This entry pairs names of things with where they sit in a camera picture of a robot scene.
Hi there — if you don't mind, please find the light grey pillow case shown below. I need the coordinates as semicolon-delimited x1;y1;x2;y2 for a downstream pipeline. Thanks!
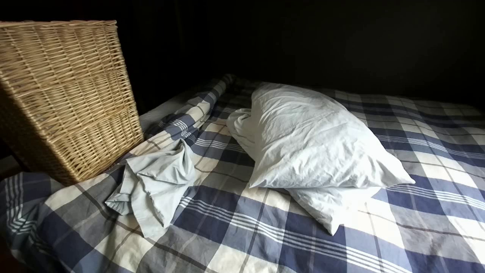
103;138;203;241

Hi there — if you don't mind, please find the large white pillow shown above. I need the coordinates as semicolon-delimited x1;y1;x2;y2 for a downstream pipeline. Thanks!
226;82;417;191

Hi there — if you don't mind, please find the small white pillow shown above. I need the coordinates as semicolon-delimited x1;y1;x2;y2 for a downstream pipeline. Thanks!
286;185;383;236

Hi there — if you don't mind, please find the woven wicker laundry basket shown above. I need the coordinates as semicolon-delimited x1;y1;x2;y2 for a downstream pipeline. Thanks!
0;19;145;186

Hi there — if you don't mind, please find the grey bed sheet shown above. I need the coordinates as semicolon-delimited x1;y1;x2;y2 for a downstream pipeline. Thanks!
138;86;209;133

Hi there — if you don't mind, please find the blue white plaid duvet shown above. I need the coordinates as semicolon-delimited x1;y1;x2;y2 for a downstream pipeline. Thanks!
0;72;485;273

